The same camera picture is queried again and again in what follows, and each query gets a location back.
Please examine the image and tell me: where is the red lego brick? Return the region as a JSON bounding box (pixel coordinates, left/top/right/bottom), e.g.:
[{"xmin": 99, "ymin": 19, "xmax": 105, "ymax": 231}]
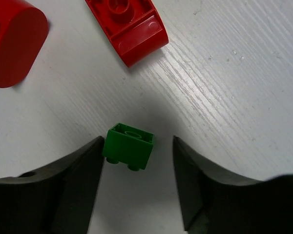
[{"xmin": 0, "ymin": 0, "xmax": 49, "ymax": 88}]

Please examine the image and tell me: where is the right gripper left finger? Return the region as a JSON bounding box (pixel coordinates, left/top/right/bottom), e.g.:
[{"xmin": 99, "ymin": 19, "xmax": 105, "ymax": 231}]
[{"xmin": 0, "ymin": 136, "xmax": 105, "ymax": 234}]

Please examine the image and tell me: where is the red lime rounded lego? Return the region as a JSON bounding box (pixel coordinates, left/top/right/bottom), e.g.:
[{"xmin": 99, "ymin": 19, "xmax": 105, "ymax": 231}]
[{"xmin": 86, "ymin": 0, "xmax": 168, "ymax": 67}]

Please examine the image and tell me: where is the small green lego brick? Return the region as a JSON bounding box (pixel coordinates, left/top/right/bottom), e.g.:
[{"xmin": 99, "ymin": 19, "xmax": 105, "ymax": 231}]
[{"xmin": 103, "ymin": 123, "xmax": 154, "ymax": 171}]

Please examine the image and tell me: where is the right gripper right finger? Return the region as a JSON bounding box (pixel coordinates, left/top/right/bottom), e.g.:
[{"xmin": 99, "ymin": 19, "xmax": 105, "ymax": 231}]
[{"xmin": 172, "ymin": 136, "xmax": 293, "ymax": 234}]

